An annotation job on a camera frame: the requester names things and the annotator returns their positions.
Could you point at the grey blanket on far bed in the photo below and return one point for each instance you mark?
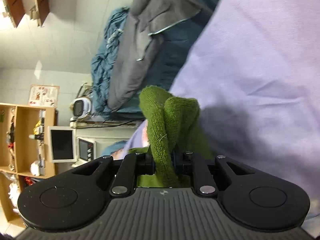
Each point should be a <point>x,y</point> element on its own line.
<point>128,73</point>

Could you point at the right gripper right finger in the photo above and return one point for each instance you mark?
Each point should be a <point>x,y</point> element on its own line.
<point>193,166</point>

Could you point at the wall poster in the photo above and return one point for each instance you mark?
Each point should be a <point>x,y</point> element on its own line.
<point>43,95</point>

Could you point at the white medical device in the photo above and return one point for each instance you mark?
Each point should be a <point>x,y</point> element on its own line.
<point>91,142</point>

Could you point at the wooden shelf unit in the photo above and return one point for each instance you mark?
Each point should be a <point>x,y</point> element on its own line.
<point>18,151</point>

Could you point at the blue bed skirt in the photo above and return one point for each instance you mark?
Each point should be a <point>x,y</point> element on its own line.
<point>172,55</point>

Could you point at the cardboard box on wall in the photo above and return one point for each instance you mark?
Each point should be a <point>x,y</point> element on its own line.
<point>13,11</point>

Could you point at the pile of grey pink clothes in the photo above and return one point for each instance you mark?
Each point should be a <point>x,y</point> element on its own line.
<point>118,150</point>

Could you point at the small white appliance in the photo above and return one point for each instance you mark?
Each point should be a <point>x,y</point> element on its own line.
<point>81,107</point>

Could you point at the grey towel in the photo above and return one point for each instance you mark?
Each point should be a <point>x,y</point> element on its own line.
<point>152,17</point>

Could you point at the purple floral bed sheet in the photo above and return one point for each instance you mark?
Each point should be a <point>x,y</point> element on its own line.
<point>254,71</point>

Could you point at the green knit cardigan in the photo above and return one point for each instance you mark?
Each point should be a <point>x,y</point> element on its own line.
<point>172,126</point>

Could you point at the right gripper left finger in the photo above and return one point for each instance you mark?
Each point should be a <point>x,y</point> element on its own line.
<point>127,171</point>

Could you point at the white monitor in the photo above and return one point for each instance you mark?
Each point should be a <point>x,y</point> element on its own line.
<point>62,144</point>

